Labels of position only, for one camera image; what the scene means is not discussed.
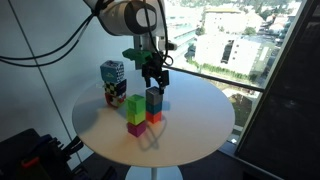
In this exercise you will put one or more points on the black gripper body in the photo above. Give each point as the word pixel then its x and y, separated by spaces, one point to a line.
pixel 152 68

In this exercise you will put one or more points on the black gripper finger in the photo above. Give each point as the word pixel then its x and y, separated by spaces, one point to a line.
pixel 163 81
pixel 146 75

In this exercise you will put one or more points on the grey block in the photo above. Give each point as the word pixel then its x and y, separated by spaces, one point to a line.
pixel 153 95

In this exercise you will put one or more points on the bright green block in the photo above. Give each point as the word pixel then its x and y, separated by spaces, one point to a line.
pixel 135 104

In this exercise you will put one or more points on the magenta block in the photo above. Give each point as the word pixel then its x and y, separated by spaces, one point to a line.
pixel 136 130

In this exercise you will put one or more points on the yellow-green block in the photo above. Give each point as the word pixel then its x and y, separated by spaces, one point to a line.
pixel 135 118

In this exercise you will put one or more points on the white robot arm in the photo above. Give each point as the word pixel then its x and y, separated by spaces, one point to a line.
pixel 144 19

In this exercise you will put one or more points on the teal blue block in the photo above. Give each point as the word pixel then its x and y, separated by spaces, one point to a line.
pixel 153 109

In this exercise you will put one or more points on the orange block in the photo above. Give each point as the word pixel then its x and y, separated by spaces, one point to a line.
pixel 153 118

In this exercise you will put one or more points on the black checkered middle cube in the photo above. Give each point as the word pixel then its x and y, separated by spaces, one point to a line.
pixel 115 89

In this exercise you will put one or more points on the blue patterned top cube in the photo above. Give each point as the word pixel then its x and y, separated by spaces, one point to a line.
pixel 112 71

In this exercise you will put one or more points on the grey window handrail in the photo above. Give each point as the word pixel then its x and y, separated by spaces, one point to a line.
pixel 261 90

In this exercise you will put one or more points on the orange red bottom cube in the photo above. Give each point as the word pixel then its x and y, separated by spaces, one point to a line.
pixel 115 101

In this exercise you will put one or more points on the black equipment with orange clamp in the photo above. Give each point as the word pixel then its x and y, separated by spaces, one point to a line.
pixel 29 156

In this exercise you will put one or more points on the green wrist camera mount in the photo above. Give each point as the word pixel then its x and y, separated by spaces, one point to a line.
pixel 140 56

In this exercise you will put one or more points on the white round table pedestal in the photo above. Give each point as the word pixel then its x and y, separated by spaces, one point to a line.
pixel 162 173

